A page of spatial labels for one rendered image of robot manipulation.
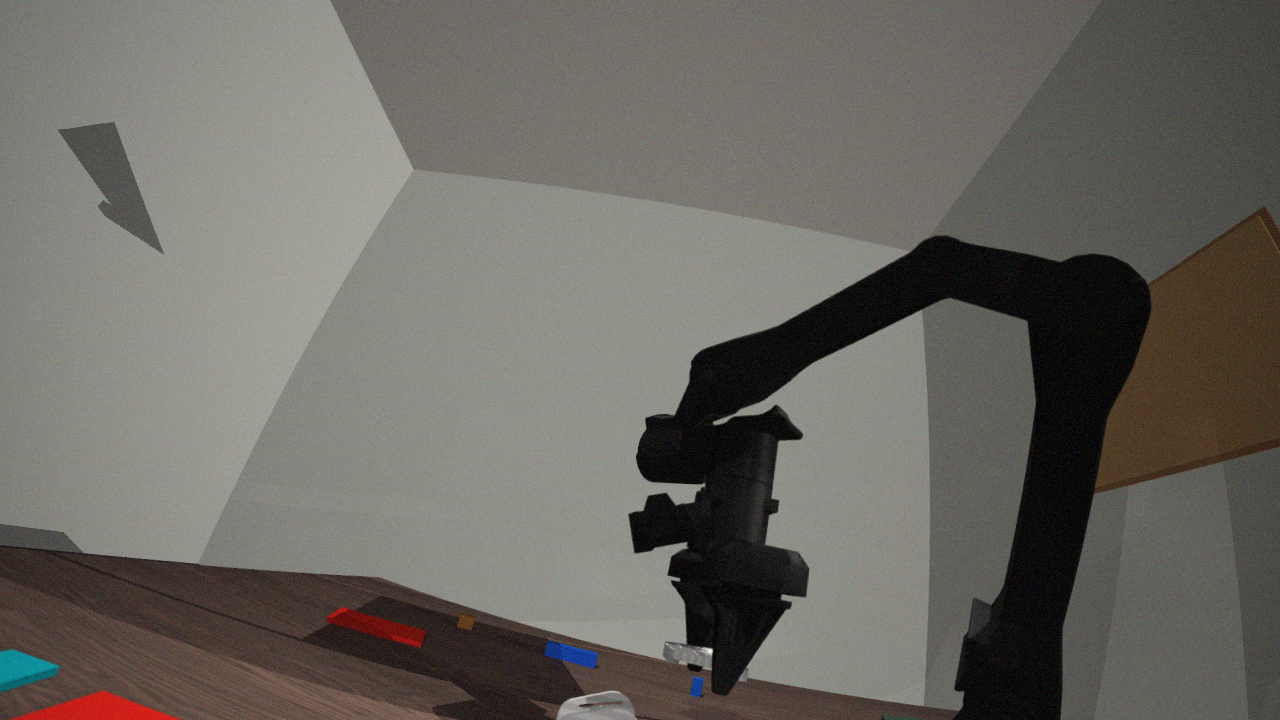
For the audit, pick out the cyan flat bar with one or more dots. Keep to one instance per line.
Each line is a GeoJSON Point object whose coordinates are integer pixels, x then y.
{"type": "Point", "coordinates": [18, 669]}

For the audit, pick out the red flat rectangular plate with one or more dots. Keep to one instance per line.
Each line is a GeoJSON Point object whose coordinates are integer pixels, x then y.
{"type": "Point", "coordinates": [377, 626]}
{"type": "Point", "coordinates": [99, 706]}

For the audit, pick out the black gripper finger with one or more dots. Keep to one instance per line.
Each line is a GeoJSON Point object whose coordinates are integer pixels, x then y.
{"type": "Point", "coordinates": [741, 623]}
{"type": "Point", "coordinates": [699, 618]}

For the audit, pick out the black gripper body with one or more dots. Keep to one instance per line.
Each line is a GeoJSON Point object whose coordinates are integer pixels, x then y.
{"type": "Point", "coordinates": [738, 558]}

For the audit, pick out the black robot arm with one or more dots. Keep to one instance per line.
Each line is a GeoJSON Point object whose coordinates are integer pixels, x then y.
{"type": "Point", "coordinates": [1086, 319]}

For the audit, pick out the blue rectangular block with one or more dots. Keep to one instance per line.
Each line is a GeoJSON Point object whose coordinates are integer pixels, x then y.
{"type": "Point", "coordinates": [571, 654]}

